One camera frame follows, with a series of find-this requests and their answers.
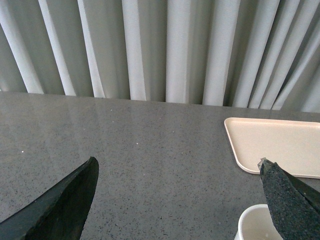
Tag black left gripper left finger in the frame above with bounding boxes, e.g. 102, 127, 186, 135
0, 157, 99, 240

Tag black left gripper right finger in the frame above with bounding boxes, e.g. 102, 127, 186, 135
258, 157, 320, 240

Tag white mug with black handle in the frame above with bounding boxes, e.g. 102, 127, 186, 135
234, 204, 283, 240

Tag beige rectangular plastic tray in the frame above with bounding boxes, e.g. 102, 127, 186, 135
224, 117, 320, 179

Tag grey-white pleated curtain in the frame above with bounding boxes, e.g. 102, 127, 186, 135
0, 0, 320, 112

